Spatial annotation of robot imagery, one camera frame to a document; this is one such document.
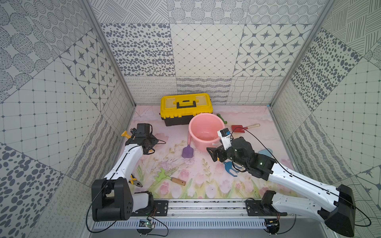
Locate blue fork yellow handle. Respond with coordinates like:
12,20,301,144
223,161,239,177

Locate yellow watering can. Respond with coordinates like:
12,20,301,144
121,131,131,139

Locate pink plastic bucket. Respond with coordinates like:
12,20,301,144
188,113,225,153

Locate purple shovel pink handle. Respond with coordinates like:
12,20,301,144
182,133,194,159

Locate red shovel wooden handle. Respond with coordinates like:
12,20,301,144
231,124,261,133

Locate green rake wooden handle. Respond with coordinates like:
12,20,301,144
155,168,186,186

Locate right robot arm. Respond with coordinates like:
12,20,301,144
206,137,356,237

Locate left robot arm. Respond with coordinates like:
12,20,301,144
91,124,159,222

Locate green toy tool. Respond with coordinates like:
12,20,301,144
216,114,228,125

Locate yellow black toolbox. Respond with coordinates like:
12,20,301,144
160,93,213,127

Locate yellow black pliers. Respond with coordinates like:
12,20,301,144
129,175,143,187

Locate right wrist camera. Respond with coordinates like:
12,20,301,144
217,128,232,150

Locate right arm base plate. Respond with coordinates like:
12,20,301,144
245,199,288,217

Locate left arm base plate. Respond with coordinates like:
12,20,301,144
132,200,169,217

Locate aluminium mounting rail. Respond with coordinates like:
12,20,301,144
88,199,323,232

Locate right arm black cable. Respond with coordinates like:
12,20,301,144
230,127,373,228

